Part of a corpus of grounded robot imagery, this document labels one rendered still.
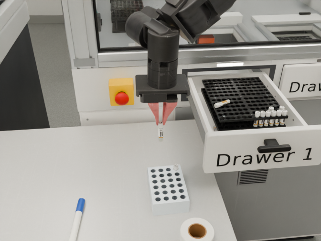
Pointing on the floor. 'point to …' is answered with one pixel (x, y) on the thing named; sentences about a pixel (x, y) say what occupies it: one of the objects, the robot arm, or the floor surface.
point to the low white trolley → (102, 182)
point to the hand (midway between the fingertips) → (160, 120)
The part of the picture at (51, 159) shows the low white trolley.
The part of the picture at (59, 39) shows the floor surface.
